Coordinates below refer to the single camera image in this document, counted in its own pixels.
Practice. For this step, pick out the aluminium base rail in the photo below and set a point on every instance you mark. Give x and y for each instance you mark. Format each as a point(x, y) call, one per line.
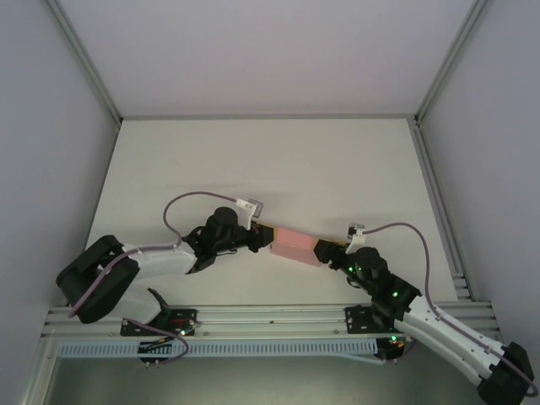
point(270, 316)

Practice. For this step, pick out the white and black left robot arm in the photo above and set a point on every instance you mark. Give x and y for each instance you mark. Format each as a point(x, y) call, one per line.
point(164, 261)

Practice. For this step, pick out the black right controller board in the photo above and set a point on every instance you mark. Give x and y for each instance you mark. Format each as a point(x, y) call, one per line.
point(392, 348)

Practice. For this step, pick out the black controller board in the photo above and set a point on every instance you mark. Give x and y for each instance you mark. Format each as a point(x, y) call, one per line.
point(154, 351)
point(392, 348)

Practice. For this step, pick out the aluminium frame cross bar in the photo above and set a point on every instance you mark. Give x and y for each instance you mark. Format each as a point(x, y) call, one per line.
point(270, 116)

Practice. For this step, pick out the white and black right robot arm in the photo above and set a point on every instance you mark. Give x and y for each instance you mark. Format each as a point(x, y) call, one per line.
point(447, 337)

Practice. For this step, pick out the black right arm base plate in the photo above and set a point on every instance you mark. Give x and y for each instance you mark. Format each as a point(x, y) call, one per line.
point(358, 320)

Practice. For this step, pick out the aluminium table side rail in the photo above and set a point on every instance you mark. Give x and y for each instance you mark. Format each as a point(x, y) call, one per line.
point(434, 190)

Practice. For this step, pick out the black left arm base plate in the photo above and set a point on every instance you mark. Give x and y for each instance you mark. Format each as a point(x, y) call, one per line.
point(185, 316)

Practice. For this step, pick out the black left controller board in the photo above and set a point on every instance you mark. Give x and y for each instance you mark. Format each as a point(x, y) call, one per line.
point(154, 351)

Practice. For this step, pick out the aluminium lower frame post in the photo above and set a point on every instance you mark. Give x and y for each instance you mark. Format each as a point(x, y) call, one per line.
point(38, 371)

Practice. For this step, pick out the pink paper box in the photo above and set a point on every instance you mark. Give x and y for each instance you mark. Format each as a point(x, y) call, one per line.
point(293, 244)

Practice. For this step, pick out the aluminium frame post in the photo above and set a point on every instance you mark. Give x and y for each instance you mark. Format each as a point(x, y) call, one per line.
point(38, 371)
point(449, 63)
point(86, 63)

